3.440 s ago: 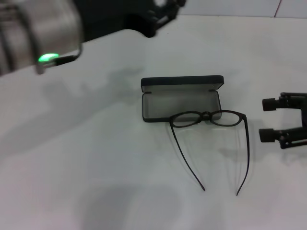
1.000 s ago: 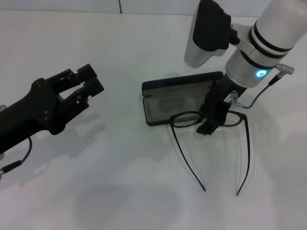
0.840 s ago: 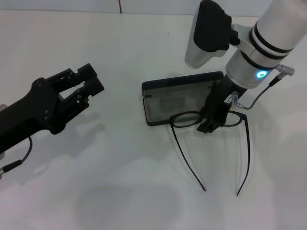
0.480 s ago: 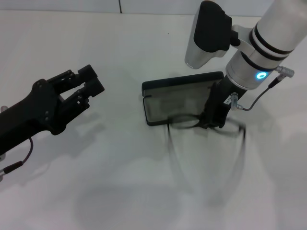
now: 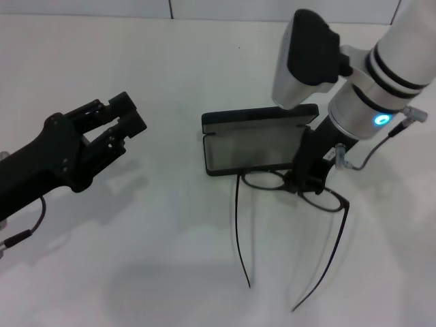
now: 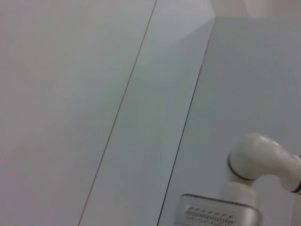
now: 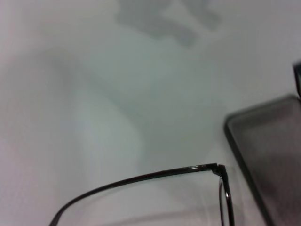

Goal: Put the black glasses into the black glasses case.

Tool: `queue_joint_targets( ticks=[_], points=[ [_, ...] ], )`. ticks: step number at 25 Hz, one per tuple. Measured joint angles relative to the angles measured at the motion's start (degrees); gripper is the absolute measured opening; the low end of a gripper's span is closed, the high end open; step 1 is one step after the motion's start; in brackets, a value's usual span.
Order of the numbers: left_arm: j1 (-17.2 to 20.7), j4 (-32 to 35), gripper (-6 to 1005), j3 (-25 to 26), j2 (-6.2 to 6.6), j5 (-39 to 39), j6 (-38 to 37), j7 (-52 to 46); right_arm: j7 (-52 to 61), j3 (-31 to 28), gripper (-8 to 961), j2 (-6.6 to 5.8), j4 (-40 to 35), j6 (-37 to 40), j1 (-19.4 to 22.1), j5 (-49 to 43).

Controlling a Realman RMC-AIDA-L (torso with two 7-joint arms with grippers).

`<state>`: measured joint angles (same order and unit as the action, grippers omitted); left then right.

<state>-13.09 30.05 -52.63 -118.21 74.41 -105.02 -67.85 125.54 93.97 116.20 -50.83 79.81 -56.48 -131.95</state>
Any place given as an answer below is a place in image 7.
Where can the black glasses case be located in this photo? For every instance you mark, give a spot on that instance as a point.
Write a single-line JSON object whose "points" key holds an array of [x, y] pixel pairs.
{"points": [[270, 153]]}

